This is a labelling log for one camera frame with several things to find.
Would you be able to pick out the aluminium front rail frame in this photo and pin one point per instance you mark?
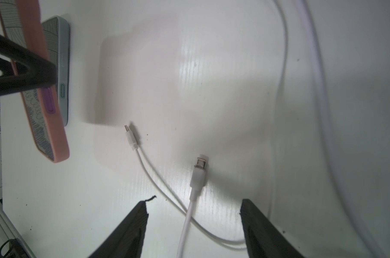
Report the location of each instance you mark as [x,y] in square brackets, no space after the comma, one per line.
[7,232]

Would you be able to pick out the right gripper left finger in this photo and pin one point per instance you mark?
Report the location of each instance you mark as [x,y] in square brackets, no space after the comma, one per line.
[127,239]

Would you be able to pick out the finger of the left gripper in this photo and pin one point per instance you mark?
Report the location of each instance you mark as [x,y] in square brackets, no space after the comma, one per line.
[23,70]

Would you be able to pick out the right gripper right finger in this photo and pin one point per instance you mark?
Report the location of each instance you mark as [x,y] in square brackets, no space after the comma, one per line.
[262,238]

